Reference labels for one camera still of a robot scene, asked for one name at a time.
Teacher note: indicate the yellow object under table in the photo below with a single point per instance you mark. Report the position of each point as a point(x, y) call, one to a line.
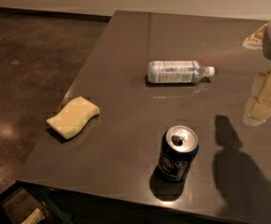
point(35, 218)

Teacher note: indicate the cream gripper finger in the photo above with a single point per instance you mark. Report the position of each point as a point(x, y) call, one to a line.
point(254, 110)
point(268, 97)

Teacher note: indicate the blue pepsi can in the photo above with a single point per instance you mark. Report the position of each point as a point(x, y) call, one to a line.
point(179, 146)

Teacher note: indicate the white snack wrapper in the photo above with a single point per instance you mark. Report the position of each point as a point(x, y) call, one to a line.
point(255, 40)

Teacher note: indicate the clear plastic water bottle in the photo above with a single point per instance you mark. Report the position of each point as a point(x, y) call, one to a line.
point(175, 72)

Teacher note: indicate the yellow sponge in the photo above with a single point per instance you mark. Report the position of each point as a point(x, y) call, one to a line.
point(73, 117)

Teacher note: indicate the dark table frame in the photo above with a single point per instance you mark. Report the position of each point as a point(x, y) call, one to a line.
point(16, 205)

